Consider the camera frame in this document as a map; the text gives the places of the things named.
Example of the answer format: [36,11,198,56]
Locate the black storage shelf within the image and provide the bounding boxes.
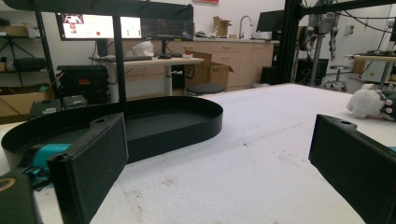
[0,17,49,89]

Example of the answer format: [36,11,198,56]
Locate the lit computer monitor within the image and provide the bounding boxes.
[55,12,144,42]

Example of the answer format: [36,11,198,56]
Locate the flat cardboard box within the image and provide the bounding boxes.
[0,84,56,125]

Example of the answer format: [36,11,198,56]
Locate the wooden side table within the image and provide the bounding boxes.
[343,51,396,91]

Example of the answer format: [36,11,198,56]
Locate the white foam table mat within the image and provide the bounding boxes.
[0,83,396,224]

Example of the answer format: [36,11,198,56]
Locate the black monitor on counter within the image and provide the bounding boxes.
[255,9,286,33]

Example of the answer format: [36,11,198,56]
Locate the dark computer monitor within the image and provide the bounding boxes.
[141,17,194,42]

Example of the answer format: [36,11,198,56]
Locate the black metal frame post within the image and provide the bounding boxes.
[276,0,396,85]

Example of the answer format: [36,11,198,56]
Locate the grey robot on stand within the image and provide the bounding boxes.
[299,0,341,87]

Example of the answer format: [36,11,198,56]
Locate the small open cardboard box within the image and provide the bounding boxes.
[212,15,233,38]

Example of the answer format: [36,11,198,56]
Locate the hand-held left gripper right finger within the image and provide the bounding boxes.
[308,114,396,224]

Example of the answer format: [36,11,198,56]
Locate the metal faucet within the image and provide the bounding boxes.
[237,15,254,40]

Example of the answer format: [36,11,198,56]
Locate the white standing desk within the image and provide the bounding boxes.
[89,56,205,97]

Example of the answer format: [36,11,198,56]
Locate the black oval tray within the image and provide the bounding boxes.
[0,95,224,169]

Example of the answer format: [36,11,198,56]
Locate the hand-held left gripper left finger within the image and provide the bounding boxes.
[47,112,129,224]

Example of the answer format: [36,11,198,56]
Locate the black hard case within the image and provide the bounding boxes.
[57,63,110,105]

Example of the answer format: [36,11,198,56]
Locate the black metal stand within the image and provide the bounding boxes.
[2,0,194,105]

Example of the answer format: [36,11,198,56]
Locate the metal swivel stool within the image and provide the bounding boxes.
[323,64,351,93]

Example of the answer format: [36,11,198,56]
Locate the white plush toy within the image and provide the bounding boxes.
[346,83,389,119]

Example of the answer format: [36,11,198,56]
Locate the black electronic box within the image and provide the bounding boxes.
[62,94,90,110]
[28,98,63,120]

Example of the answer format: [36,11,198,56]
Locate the large open cardboard box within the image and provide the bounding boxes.
[184,49,235,91]

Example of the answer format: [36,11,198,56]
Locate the black keyboard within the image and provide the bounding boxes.
[104,54,154,63]

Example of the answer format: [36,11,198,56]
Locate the wooden cabinet counter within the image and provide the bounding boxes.
[120,36,280,91]

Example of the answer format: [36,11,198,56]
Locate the grey plush toy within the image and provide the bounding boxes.
[375,89,396,122]

